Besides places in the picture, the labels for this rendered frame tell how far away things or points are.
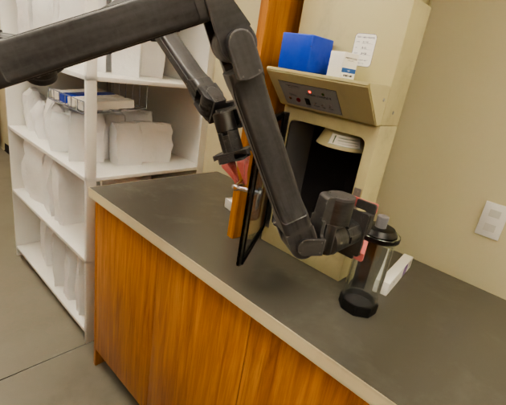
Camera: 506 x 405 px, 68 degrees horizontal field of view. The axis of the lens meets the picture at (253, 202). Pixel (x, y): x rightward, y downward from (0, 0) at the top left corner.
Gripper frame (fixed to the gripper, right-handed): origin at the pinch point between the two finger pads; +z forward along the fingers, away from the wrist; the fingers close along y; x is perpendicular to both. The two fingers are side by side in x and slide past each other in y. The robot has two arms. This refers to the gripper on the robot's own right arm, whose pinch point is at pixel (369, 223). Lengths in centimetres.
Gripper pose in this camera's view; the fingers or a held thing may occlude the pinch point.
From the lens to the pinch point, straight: 94.3
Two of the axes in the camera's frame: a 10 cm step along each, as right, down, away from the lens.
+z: 6.8, -1.5, 7.2
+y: 1.5, -9.3, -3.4
